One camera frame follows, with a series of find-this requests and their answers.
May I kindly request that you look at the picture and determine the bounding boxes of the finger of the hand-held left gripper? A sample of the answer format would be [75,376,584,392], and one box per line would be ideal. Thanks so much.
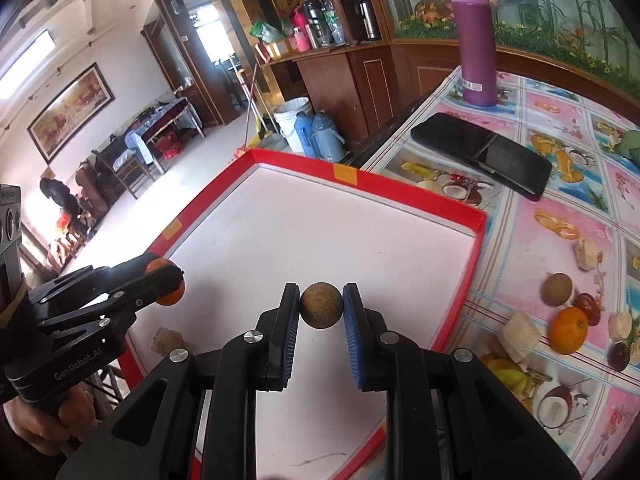
[27,252,162,307]
[36,264,186,362]

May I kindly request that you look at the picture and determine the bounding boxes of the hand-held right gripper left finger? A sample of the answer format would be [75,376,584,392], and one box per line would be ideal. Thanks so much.
[55,282,302,480]

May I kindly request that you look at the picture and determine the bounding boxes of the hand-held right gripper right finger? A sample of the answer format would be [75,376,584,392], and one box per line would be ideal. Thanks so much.
[341,282,583,480]

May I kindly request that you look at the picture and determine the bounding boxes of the small orange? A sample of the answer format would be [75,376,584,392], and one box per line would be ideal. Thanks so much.
[156,258,186,307]

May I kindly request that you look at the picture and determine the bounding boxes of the brown round fruit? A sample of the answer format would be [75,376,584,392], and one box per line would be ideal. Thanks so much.
[540,272,573,307]
[300,282,345,330]

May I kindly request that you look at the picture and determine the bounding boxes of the red cardboard box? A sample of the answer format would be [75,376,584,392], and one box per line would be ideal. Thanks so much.
[120,148,487,480]

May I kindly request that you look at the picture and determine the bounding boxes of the dark brown fruit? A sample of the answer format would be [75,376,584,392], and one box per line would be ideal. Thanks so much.
[607,341,631,372]

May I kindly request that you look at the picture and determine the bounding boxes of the person's left hand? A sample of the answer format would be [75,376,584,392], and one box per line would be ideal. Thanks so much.
[0,389,99,457]

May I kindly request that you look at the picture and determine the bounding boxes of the beige fruit piece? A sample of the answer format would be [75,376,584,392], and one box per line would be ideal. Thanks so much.
[151,327,185,357]

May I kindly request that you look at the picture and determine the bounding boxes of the wooden chair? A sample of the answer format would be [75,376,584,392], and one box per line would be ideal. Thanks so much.
[92,135,156,201]

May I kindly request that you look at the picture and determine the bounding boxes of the framed painting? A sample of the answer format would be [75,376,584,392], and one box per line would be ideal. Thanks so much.
[26,62,116,165]

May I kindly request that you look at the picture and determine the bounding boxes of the wooden side table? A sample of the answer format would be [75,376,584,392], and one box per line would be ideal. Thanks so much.
[132,97,206,173]

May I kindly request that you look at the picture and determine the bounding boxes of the fruit print tablecloth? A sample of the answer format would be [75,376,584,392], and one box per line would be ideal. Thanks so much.
[360,65,640,480]

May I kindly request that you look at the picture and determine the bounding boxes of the grey-blue thermos jug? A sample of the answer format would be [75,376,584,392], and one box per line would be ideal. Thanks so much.
[310,111,347,162]

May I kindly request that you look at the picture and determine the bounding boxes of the white bucket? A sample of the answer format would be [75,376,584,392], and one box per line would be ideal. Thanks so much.
[272,97,313,155]

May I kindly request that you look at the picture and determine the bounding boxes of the black phone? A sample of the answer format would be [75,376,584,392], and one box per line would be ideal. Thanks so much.
[410,112,552,202]

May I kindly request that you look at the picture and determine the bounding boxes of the red jujube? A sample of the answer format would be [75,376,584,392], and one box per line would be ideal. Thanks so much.
[574,292,602,325]

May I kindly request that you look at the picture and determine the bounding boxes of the beige root chunk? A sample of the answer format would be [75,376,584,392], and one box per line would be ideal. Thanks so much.
[572,237,601,272]

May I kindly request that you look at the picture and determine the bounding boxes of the wooden cabinet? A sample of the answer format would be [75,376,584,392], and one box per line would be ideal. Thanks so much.
[220,0,416,156]

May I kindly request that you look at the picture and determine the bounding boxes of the green bag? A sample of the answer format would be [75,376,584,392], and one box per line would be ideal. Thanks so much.
[249,20,287,45]

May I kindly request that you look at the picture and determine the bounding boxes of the black steel thermos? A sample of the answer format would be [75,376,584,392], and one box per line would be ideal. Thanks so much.
[301,0,331,48]

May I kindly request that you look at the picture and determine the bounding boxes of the purple bottle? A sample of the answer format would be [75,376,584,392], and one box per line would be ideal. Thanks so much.
[448,0,498,107]

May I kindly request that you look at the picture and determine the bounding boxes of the green leafy vegetable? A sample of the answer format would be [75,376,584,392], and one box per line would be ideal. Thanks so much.
[617,129,640,158]

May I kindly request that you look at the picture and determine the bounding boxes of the bamboo print glass screen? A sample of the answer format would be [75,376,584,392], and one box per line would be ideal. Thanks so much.
[390,0,640,86]

